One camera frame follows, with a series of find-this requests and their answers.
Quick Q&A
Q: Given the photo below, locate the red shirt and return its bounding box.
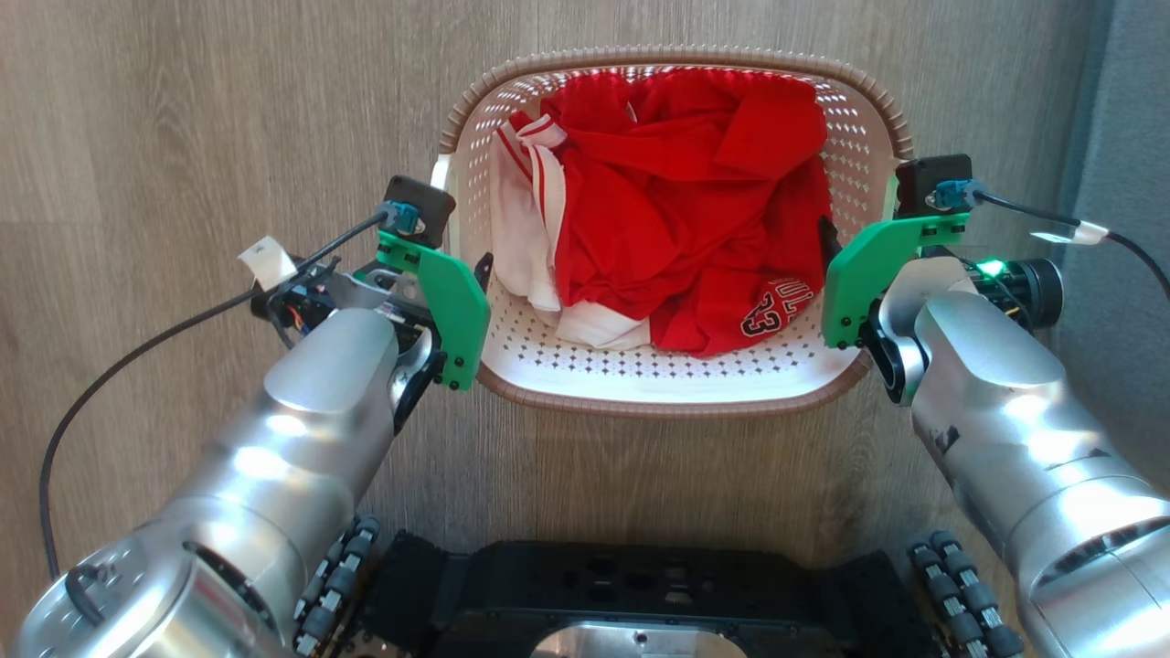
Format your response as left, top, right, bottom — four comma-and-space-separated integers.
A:
539, 69, 835, 312

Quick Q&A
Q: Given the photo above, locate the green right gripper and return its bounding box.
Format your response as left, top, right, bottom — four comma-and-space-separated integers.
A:
816, 211, 971, 351

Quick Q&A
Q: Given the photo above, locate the white laundry basket brown rim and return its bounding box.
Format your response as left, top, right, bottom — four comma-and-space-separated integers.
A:
437, 46, 916, 419

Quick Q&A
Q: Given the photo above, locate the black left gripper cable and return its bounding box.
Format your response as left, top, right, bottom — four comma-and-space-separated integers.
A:
38, 208, 396, 581

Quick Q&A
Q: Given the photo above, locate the grey sofa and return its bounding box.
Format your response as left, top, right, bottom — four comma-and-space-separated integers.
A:
1049, 0, 1170, 513

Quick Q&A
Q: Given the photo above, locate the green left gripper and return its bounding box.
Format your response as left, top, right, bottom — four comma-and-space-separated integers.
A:
375, 228, 496, 393

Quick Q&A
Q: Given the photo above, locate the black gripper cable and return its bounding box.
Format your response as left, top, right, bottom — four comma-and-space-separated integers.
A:
969, 186, 1170, 301
38, 208, 396, 581

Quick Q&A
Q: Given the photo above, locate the white garment with red stripes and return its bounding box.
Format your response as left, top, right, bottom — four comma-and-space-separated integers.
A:
491, 114, 652, 351

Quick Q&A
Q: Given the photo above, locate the red jersey with number print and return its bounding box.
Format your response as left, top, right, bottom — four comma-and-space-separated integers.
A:
651, 239, 828, 358

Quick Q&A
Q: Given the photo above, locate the black roller wheel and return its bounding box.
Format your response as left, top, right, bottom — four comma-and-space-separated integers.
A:
905, 529, 1026, 658
292, 514, 384, 658

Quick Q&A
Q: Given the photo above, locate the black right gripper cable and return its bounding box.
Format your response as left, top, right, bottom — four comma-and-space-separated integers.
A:
969, 186, 1170, 301

